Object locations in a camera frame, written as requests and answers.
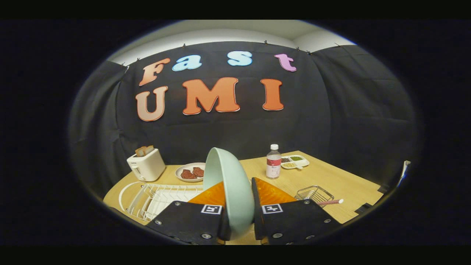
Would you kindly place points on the brown meat piece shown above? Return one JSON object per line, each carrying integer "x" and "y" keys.
{"x": 187, "y": 174}
{"x": 198, "y": 171}

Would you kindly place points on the white divided food tray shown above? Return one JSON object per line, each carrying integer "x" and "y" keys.
{"x": 294, "y": 162}

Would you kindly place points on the toast slice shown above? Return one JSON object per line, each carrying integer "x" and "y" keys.
{"x": 140, "y": 151}
{"x": 149, "y": 149}

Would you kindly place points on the white plate with meat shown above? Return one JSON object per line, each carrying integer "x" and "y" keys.
{"x": 184, "y": 179}

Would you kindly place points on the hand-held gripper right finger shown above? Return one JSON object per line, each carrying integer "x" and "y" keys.
{"x": 294, "y": 222}

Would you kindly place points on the cream white toaster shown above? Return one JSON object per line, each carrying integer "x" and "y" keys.
{"x": 147, "y": 167}

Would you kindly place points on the mint green plate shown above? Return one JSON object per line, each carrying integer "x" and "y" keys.
{"x": 235, "y": 191}

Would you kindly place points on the plastic water bottle red label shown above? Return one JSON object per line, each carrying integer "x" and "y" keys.
{"x": 273, "y": 165}

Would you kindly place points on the small black flat object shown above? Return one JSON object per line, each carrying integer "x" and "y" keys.
{"x": 363, "y": 208}

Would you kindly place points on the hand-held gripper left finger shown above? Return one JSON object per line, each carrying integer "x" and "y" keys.
{"x": 191, "y": 222}

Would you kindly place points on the black backdrop cloth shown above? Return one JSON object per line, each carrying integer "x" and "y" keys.
{"x": 331, "y": 121}

